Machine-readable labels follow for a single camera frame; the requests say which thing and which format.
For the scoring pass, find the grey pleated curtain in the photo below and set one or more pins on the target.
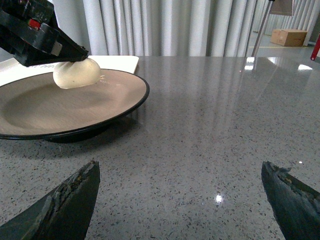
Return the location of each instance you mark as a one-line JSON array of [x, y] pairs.
[[196, 28]]

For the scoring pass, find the grey metal stand pole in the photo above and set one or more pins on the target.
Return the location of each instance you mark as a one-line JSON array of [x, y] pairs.
[[262, 28]]

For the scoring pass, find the white steamed bun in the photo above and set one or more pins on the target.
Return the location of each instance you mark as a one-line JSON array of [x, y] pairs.
[[69, 75]]

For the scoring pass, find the white bear print tray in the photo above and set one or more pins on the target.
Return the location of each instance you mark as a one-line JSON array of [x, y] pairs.
[[11, 70]]

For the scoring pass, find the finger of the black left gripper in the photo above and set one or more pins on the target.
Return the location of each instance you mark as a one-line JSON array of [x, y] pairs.
[[63, 214]]

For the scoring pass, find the red frame post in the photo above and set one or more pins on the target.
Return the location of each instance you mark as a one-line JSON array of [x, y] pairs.
[[316, 51]]

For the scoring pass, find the brown cardboard box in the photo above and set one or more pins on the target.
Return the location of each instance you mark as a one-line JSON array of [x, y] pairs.
[[288, 37]]

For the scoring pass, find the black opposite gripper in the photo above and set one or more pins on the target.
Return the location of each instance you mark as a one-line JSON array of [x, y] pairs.
[[30, 33]]

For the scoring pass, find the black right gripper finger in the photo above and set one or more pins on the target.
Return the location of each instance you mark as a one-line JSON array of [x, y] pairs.
[[295, 205]]

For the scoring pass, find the beige plate with black rim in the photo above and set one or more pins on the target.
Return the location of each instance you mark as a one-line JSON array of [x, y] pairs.
[[35, 108]]

